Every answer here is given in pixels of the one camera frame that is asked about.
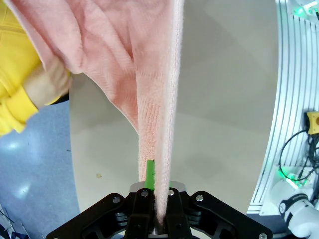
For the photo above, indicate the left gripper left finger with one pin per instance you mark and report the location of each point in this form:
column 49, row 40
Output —
column 139, row 214

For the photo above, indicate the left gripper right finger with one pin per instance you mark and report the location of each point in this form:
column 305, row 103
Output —
column 178, row 214

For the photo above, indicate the pink terry towel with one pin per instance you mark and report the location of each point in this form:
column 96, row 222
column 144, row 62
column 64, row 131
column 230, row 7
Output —
column 112, row 49

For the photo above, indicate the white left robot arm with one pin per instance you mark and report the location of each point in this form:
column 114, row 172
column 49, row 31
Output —
column 299, row 216

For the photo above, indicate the right forearm in yellow sleeve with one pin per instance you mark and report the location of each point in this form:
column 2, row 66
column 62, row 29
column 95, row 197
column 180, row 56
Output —
column 15, row 112

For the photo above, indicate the person's right hand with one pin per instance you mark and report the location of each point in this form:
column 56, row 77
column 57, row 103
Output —
column 49, row 84

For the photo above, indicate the yellow button box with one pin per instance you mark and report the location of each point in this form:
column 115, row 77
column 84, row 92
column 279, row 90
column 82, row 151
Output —
column 313, row 123

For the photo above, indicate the person in yellow hoodie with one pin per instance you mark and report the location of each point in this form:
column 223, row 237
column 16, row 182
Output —
column 15, row 37

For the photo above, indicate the aluminium profile mounting frame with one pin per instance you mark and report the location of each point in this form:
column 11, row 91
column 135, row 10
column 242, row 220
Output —
column 286, row 74

